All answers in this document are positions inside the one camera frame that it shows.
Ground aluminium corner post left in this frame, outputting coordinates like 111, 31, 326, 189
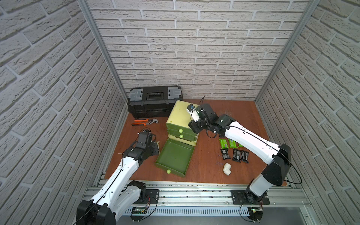
78, 0, 128, 102

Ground yellow-green drawer cabinet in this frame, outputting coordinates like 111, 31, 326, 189
166, 100, 199, 146

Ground controller board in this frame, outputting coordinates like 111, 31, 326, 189
130, 206, 148, 221
247, 207, 263, 222

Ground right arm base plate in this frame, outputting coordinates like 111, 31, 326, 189
230, 190, 270, 205

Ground black cookie packet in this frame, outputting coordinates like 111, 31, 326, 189
232, 149, 242, 162
220, 149, 230, 160
241, 151, 249, 164

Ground left controller board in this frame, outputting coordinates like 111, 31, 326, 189
130, 206, 148, 221

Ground orange-handled pliers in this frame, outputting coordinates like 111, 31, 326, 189
132, 119, 158, 126

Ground white plastic pipe elbow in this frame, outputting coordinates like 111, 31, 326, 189
223, 163, 232, 176

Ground aluminium corner post right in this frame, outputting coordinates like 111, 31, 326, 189
254, 0, 320, 104

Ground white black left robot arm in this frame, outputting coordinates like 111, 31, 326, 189
74, 129, 159, 225

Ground green bottom drawer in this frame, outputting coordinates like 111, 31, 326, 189
155, 138, 195, 177

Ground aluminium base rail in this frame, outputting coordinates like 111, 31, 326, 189
84, 179, 311, 217

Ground aluminium corner post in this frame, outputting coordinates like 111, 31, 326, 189
78, 0, 128, 102
254, 0, 320, 104

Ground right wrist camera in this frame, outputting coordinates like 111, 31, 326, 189
187, 104, 199, 122

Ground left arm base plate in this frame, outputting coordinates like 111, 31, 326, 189
134, 189, 159, 204

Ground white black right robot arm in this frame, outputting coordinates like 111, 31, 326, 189
187, 104, 291, 203

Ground right controller board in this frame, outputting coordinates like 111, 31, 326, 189
247, 207, 263, 222

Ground black plastic toolbox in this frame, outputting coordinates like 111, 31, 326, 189
127, 86, 183, 119

